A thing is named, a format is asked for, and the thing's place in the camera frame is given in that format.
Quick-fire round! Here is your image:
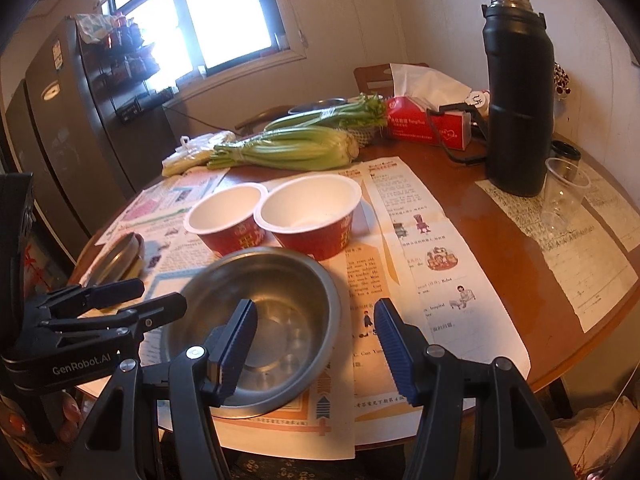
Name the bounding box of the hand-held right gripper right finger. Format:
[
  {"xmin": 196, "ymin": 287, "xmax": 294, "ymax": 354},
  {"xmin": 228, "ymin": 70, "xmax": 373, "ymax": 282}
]
[{"xmin": 374, "ymin": 298, "xmax": 576, "ymax": 480}]

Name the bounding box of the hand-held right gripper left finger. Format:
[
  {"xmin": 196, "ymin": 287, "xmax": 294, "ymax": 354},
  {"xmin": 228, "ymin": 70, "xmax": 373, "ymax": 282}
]
[{"xmin": 62, "ymin": 299, "xmax": 259, "ymax": 480}]

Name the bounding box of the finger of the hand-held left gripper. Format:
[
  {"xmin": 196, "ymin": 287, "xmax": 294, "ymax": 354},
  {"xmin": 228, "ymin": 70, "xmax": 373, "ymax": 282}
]
[
  {"xmin": 27, "ymin": 279, "xmax": 146, "ymax": 320},
  {"xmin": 39, "ymin": 292, "xmax": 188, "ymax": 357}
]

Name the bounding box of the shallow round metal plate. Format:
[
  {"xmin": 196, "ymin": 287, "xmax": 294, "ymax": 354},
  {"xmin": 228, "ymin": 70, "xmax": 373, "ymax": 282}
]
[{"xmin": 90, "ymin": 232, "xmax": 147, "ymax": 288}]

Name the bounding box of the stainless steel bowl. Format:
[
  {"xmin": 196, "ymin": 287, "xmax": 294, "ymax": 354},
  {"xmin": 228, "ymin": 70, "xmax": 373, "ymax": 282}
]
[{"xmin": 160, "ymin": 247, "xmax": 343, "ymax": 418}]

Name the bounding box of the person's left hand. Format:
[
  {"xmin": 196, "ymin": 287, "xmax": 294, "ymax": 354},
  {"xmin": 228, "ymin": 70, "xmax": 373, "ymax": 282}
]
[{"xmin": 0, "ymin": 390, "xmax": 85, "ymax": 480}]

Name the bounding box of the worksheet paper with figures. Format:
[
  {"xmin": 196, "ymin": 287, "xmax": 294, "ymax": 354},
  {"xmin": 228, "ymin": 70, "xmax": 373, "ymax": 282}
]
[{"xmin": 350, "ymin": 156, "xmax": 532, "ymax": 418}]

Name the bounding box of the printed text worksheet paper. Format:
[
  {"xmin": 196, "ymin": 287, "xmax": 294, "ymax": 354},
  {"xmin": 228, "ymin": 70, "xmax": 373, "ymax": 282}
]
[{"xmin": 80, "ymin": 175, "xmax": 381, "ymax": 448}]

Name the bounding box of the colourful printed flyer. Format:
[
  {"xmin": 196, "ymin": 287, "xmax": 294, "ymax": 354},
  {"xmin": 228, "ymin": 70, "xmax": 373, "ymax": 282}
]
[{"xmin": 95, "ymin": 166, "xmax": 231, "ymax": 248}]

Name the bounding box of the small red paper bowl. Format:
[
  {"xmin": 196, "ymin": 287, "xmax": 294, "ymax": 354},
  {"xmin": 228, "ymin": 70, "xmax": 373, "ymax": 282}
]
[{"xmin": 184, "ymin": 183, "xmax": 269, "ymax": 259}]

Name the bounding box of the large red paper bowl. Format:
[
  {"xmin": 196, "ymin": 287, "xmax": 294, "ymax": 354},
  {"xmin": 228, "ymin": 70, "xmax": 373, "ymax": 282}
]
[{"xmin": 254, "ymin": 175, "xmax": 363, "ymax": 262}]

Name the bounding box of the grey refrigerator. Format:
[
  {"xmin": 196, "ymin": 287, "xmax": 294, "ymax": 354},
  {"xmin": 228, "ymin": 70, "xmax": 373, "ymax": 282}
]
[{"xmin": 5, "ymin": 17, "xmax": 173, "ymax": 261}]

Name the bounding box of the plastic bag of yellow chives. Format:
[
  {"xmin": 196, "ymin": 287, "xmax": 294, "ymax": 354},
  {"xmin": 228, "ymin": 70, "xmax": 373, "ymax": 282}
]
[{"xmin": 161, "ymin": 131, "xmax": 237, "ymax": 178}]

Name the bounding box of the handwritten paper sheet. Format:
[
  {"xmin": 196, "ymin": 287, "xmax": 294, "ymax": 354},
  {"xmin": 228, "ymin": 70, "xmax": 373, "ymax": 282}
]
[{"xmin": 475, "ymin": 170, "xmax": 640, "ymax": 333}]

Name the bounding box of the thick celery bunch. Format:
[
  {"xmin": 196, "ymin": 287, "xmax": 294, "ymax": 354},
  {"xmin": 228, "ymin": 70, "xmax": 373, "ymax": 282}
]
[{"xmin": 207, "ymin": 127, "xmax": 361, "ymax": 171}]

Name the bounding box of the small patterned bowl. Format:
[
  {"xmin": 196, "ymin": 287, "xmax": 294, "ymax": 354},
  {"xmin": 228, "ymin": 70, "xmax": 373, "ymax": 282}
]
[{"xmin": 345, "ymin": 124, "xmax": 383, "ymax": 147}]

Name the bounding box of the red tissue box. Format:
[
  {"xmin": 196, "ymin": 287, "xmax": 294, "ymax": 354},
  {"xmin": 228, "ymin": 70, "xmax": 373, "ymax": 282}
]
[{"xmin": 385, "ymin": 62, "xmax": 473, "ymax": 151}]

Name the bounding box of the clear plastic cup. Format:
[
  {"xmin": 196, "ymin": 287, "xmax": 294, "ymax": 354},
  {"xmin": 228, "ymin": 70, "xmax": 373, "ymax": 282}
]
[{"xmin": 539, "ymin": 157, "xmax": 592, "ymax": 241}]

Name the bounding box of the white cloth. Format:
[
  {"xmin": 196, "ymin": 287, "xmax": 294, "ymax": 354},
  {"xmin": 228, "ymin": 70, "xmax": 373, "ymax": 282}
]
[{"xmin": 552, "ymin": 395, "xmax": 640, "ymax": 480}]

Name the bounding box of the curved wooden chair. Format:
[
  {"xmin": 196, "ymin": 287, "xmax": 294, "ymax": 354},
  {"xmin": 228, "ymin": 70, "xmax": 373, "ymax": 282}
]
[{"xmin": 234, "ymin": 105, "xmax": 296, "ymax": 136}]

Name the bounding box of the leafy celery bunch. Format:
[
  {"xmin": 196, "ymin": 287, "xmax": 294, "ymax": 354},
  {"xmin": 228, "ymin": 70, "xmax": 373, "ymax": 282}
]
[{"xmin": 264, "ymin": 92, "xmax": 388, "ymax": 133}]

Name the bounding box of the steel basin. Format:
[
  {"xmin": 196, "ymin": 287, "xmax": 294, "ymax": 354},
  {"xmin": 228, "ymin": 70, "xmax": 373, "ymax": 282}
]
[{"xmin": 287, "ymin": 97, "xmax": 349, "ymax": 117}]

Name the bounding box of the dark cup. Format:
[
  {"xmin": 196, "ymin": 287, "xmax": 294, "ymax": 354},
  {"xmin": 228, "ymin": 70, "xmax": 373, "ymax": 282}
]
[{"xmin": 549, "ymin": 140, "xmax": 582, "ymax": 181}]

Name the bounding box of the black thermos flask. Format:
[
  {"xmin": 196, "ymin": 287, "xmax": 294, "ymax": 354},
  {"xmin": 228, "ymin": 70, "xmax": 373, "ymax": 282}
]
[{"xmin": 481, "ymin": 0, "xmax": 557, "ymax": 198}]

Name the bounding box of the wooden chair with slot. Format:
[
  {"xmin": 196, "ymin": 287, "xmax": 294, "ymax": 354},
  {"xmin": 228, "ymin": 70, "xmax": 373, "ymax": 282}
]
[{"xmin": 353, "ymin": 62, "xmax": 431, "ymax": 98}]

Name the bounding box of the window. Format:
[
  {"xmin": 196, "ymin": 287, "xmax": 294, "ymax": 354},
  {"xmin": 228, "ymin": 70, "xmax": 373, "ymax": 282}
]
[{"xmin": 102, "ymin": 0, "xmax": 308, "ymax": 78}]

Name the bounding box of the beaded ornament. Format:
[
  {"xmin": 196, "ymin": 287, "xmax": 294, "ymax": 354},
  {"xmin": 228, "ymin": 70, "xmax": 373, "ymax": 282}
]
[{"xmin": 553, "ymin": 61, "xmax": 571, "ymax": 99}]

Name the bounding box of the wire shelf rack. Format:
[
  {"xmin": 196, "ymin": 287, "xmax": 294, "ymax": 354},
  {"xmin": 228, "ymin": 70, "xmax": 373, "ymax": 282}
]
[{"xmin": 75, "ymin": 7, "xmax": 173, "ymax": 123}]

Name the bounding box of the black charger with cable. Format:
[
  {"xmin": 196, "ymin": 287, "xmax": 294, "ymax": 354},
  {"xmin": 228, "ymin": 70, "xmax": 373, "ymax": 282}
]
[{"xmin": 434, "ymin": 91, "xmax": 493, "ymax": 165}]

